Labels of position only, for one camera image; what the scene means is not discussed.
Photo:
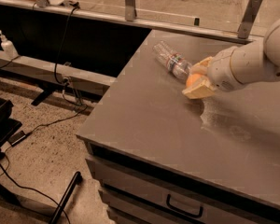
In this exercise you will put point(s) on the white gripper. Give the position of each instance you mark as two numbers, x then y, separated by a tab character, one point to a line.
221	68

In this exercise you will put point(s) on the orange fruit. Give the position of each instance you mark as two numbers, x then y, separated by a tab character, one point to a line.
192	78

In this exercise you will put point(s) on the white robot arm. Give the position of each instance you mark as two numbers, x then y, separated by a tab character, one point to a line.
236	67

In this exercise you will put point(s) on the clear plastic water bottle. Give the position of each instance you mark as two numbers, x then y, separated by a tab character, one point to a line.
172	60

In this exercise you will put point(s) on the white pump dispenser bottle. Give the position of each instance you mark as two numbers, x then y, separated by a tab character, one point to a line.
8	47

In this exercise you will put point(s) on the black power adapter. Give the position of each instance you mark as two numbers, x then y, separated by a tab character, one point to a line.
16	138

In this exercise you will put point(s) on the black chair base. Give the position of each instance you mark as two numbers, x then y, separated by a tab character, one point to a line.
8	127

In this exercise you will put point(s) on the grey drawer with black handle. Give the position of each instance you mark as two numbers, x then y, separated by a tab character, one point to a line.
143	199

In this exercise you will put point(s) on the metal railing frame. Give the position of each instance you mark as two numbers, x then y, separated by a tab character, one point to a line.
131	17

